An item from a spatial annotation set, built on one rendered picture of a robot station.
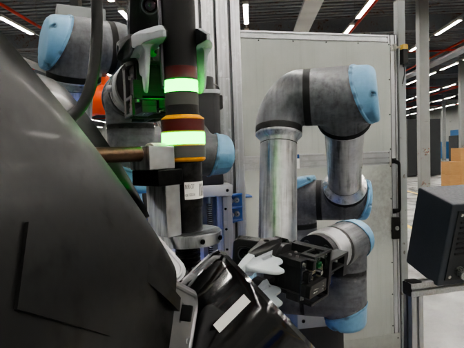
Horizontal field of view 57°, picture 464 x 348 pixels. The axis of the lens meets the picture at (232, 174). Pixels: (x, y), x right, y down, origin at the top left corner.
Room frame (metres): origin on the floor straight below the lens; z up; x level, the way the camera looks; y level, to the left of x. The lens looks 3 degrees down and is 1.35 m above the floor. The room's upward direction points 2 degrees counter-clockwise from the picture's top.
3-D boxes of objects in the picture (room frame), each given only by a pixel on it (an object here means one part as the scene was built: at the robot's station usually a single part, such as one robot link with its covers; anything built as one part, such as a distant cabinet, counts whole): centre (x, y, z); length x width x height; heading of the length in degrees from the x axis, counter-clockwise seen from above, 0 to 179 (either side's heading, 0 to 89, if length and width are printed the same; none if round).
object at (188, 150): (0.43, 0.05, 1.35); 0.04 x 0.04 x 0.01
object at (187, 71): (0.43, 0.05, 1.43); 0.03 x 0.03 x 0.01
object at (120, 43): (0.47, 0.10, 1.46); 0.09 x 0.05 x 0.02; 15
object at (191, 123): (0.43, 0.05, 1.38); 0.04 x 0.04 x 0.01
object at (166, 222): (0.42, 0.05, 1.31); 0.09 x 0.07 x 0.10; 139
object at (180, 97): (0.43, 0.05, 1.40); 0.03 x 0.03 x 0.01
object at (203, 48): (0.45, 0.03, 1.44); 0.09 x 0.03 x 0.06; 32
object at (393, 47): (2.50, -1.00, 1.82); 0.09 x 0.04 x 0.23; 104
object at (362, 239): (0.76, -0.20, 1.17); 0.11 x 0.08 x 0.09; 140
